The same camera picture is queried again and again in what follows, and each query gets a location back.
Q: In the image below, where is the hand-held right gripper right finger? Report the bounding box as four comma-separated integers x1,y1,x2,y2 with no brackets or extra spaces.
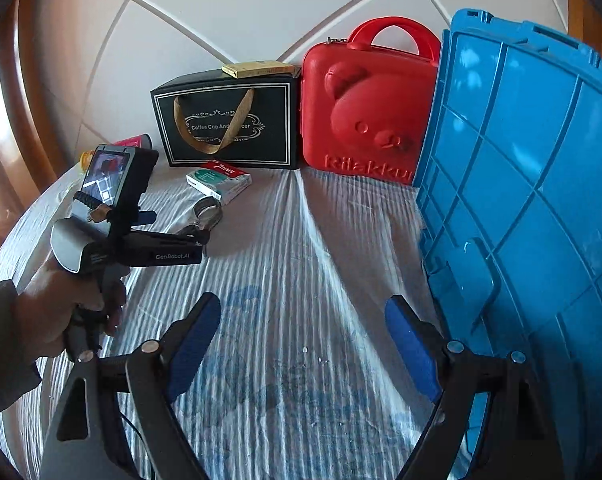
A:
384,294,564,480

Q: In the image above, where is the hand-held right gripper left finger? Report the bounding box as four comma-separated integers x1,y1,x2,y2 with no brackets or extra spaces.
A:
40,291,223,480

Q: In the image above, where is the metal hole punch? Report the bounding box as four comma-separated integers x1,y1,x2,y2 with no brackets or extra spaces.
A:
173,197,224,256

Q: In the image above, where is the blue plastic crate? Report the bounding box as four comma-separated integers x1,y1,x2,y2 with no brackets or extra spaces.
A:
412,8,602,480

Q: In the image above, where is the person's left forearm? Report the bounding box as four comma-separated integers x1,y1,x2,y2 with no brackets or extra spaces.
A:
0,280,42,428

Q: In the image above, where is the person's left hand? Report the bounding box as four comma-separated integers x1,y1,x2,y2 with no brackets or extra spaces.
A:
18,260,132,358

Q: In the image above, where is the pink cylindrical can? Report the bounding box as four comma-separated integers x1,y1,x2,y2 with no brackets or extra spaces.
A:
78,133,154,166

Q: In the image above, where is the red green medicine box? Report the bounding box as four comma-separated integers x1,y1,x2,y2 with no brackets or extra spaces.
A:
186,159,253,206

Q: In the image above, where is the striped bed sheet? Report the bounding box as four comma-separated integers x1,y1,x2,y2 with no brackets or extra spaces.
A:
0,162,482,480

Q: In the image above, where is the black gift box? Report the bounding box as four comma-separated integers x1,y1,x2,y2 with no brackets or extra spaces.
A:
150,71,303,170

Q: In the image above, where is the gold flat box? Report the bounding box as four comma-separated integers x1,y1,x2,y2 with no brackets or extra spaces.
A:
222,61,296,79

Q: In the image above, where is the red bear case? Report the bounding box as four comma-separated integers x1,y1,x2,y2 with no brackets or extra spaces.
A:
301,16,442,187

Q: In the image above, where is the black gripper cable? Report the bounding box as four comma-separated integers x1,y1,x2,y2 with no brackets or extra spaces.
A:
120,407,149,466

